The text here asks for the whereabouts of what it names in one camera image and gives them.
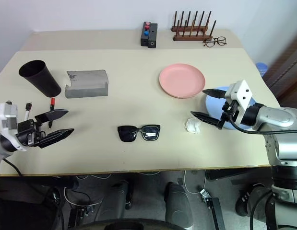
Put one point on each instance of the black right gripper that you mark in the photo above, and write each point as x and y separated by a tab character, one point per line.
231	111

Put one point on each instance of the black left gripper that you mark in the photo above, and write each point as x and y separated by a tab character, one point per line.
27	133

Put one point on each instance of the red marker pen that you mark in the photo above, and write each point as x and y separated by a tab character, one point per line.
52	103

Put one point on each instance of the white marker pen black cap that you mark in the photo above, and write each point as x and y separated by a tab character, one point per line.
27	111

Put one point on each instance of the grey glasses case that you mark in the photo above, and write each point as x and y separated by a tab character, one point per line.
87	83

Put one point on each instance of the black sunglasses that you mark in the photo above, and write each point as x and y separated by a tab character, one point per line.
138	134

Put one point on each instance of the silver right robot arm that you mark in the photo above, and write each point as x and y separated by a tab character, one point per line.
280	134

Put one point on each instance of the light blue plate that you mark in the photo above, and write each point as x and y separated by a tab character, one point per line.
214	105

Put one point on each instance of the small clear plastic piece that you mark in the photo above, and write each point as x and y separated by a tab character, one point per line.
192	125

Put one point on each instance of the pink plate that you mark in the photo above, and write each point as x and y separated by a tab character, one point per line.
181	80

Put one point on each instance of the black plastic cup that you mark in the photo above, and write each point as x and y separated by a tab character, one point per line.
42	81

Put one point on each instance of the blue plastic container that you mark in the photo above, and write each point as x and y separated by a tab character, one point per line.
261	68

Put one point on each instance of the dark-rimmed eyeglasses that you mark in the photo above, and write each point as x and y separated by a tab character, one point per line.
214	42

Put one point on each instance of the black table base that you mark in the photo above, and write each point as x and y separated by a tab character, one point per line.
234	173

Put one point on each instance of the wooden peg rack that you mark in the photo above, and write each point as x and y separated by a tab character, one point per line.
191	36

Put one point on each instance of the dark wooden panel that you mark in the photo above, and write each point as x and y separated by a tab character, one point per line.
287	69

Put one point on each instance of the plain black box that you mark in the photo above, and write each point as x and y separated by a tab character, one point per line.
152	36

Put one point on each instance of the black box with knobs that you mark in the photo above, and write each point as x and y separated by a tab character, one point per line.
144	39

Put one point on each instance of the blue knob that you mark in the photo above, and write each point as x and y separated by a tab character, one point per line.
146	32

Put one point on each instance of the red knob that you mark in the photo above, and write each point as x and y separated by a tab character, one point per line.
146	28

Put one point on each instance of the black shoe white stripes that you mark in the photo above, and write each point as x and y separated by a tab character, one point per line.
247	200

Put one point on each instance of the dark rounded shape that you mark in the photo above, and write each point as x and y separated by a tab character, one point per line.
178	203

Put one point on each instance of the black metal bar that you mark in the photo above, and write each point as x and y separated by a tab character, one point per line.
216	214

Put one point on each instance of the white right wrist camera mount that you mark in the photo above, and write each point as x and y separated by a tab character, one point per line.
241	93

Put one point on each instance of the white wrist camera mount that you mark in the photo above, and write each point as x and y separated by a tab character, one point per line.
241	93
8	115

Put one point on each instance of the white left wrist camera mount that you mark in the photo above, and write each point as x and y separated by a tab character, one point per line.
8	115

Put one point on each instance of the metal caster bracket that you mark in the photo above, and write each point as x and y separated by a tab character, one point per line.
205	195

